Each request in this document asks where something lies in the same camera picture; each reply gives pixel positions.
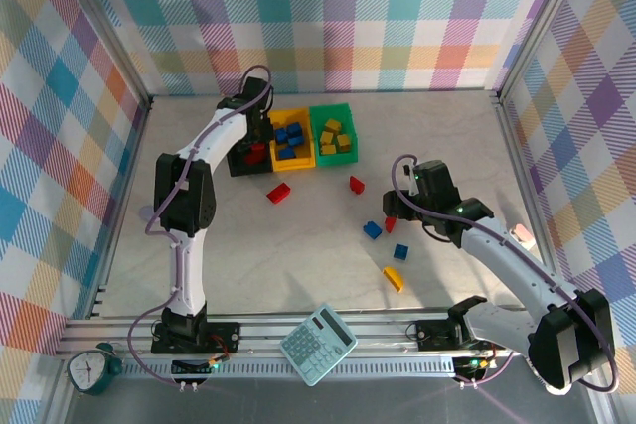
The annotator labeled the yellow curved lego brick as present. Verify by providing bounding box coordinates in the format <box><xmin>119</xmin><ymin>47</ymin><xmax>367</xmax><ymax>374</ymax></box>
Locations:
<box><xmin>381</xmin><ymin>266</ymin><xmax>405</xmax><ymax>293</ymax></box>

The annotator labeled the black plastic bin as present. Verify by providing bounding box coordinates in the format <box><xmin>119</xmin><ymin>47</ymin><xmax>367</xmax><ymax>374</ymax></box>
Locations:
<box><xmin>227</xmin><ymin>137</ymin><xmax>274</xmax><ymax>178</ymax></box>

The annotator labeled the yellow plastic bin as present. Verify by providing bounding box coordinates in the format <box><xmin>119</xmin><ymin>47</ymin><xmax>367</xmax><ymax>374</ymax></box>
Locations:
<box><xmin>268</xmin><ymin>106</ymin><xmax>318</xmax><ymax>173</ymax></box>

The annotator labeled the green plastic bin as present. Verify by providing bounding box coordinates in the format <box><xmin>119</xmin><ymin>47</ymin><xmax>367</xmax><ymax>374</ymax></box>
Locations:
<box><xmin>308</xmin><ymin>101</ymin><xmax>360</xmax><ymax>168</ymax></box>

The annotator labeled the teal desk calculator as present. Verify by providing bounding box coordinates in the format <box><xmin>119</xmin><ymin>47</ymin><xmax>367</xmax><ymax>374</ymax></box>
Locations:
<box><xmin>279</xmin><ymin>302</ymin><xmax>359</xmax><ymax>387</ymax></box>

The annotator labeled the teal alarm clock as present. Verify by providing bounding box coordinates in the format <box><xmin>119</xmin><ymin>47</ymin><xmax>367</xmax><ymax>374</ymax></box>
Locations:
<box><xmin>66</xmin><ymin>342</ymin><xmax>124</xmax><ymax>397</ymax></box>

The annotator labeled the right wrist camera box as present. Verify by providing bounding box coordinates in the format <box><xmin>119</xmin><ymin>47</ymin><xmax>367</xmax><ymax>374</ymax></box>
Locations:
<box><xmin>402</xmin><ymin>163</ymin><xmax>422</xmax><ymax>196</ymax></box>

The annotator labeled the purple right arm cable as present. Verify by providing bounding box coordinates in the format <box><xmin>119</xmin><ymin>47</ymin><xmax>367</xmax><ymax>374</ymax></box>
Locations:
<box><xmin>392</xmin><ymin>153</ymin><xmax>620</xmax><ymax>394</ymax></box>

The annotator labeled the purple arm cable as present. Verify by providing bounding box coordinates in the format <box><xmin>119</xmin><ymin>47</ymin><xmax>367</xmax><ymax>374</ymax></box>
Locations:
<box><xmin>127</xmin><ymin>65</ymin><xmax>274</xmax><ymax>386</ymax></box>
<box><xmin>392</xmin><ymin>153</ymin><xmax>620</xmax><ymax>394</ymax></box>

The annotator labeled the aluminium frame rail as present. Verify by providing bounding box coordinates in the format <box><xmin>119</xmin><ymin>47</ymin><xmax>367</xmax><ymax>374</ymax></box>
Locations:
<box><xmin>494</xmin><ymin>95</ymin><xmax>572</xmax><ymax>296</ymax></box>
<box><xmin>87</xmin><ymin>100</ymin><xmax>154</xmax><ymax>321</ymax></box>

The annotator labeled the aluminium frame post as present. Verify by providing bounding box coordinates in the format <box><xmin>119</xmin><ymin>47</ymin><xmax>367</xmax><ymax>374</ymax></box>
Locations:
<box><xmin>49</xmin><ymin>0</ymin><xmax>153</xmax><ymax>112</ymax></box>
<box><xmin>494</xmin><ymin>0</ymin><xmax>590</xmax><ymax>102</ymax></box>

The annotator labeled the perforated metal cable duct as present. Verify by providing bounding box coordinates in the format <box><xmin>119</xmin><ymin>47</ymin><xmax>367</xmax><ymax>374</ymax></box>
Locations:
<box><xmin>120</xmin><ymin>360</ymin><xmax>457</xmax><ymax>381</ymax></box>

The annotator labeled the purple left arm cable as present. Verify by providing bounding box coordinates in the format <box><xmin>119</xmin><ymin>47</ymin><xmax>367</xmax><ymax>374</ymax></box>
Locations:
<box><xmin>127</xmin><ymin>65</ymin><xmax>274</xmax><ymax>386</ymax></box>

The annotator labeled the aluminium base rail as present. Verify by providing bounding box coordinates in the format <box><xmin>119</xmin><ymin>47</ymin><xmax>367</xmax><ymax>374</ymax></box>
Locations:
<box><xmin>57</xmin><ymin>312</ymin><xmax>516</xmax><ymax>358</ymax></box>

